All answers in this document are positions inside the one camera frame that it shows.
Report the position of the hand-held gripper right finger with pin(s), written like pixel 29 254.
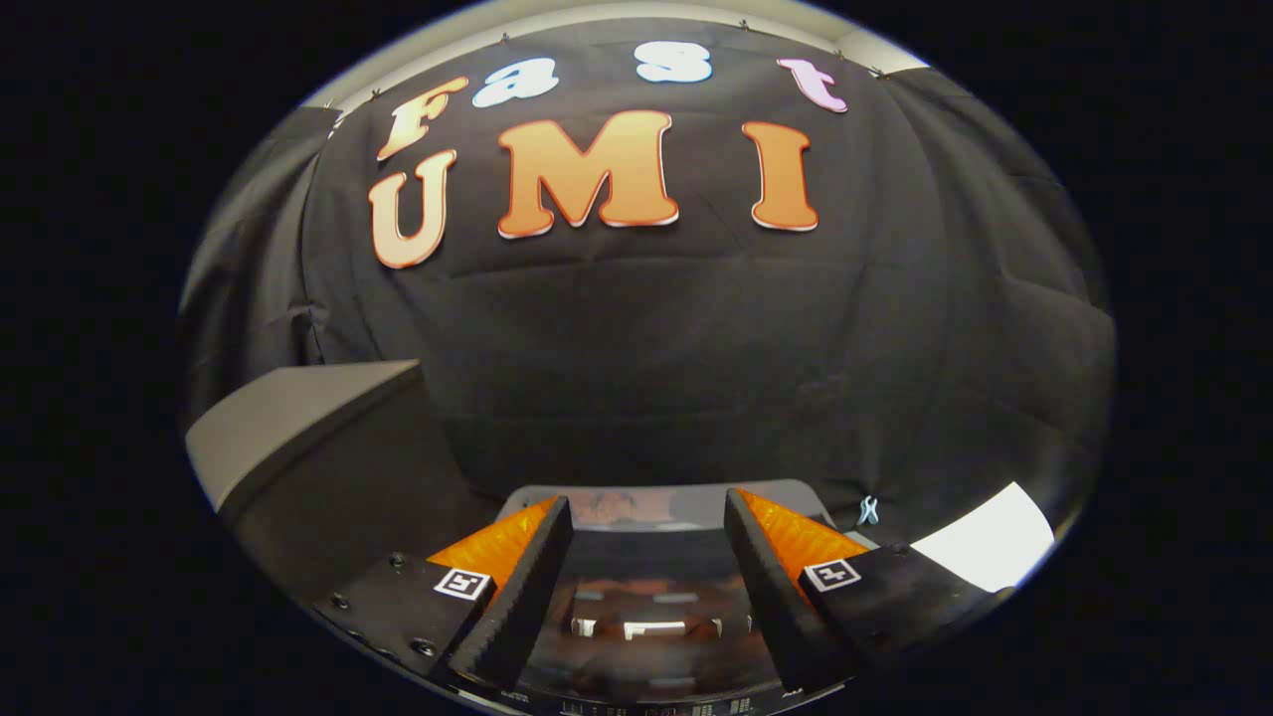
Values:
pixel 771 597

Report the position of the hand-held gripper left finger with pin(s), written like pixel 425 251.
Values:
pixel 527 597

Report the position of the dark transparent washing machine lid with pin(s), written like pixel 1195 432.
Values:
pixel 646 597

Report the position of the light blue clip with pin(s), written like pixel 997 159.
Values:
pixel 869 510

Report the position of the white sheet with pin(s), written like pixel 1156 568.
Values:
pixel 985 542

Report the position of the grey side table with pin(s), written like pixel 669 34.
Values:
pixel 298 418

